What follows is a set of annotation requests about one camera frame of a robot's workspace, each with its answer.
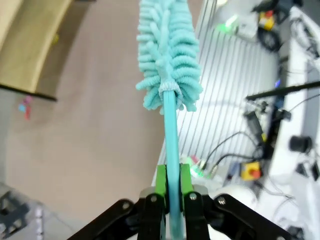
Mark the grey metal stand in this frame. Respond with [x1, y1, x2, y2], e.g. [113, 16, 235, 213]
[0, 183, 47, 240]

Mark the white side desk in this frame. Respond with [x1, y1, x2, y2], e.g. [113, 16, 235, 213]
[274, 0, 320, 186]

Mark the teal microfiber duster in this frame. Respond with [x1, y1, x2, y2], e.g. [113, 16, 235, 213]
[135, 0, 203, 240]

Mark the wooden shelf black metal frame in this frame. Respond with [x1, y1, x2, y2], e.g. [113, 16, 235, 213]
[0, 0, 87, 102]

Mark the ribbed aluminium base plate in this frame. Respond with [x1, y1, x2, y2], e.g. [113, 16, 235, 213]
[152, 0, 281, 191]

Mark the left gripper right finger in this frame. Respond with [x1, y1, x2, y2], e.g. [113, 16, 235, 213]
[180, 163, 292, 240]

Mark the yellow emergency stop box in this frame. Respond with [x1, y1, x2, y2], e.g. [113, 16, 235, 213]
[239, 161, 263, 181]
[258, 9, 276, 31]

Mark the black cable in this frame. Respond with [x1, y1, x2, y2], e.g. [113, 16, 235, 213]
[212, 152, 258, 176]
[206, 131, 260, 173]

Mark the black camera stand pole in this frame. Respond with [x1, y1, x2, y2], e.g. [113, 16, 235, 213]
[245, 81, 320, 101]

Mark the black camera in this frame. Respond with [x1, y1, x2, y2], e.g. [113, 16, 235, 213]
[289, 134, 313, 153]

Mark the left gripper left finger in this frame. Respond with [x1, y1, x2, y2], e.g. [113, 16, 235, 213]
[66, 164, 168, 240]

